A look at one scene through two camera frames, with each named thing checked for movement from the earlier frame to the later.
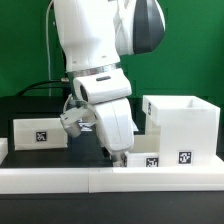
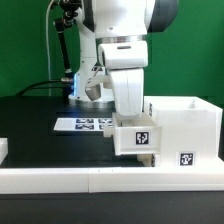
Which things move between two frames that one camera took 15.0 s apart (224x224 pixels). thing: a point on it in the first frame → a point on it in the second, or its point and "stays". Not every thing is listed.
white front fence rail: (111, 180) stays
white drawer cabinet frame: (188, 130) stays
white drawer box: (39, 134) → (136, 136)
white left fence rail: (3, 149) stays
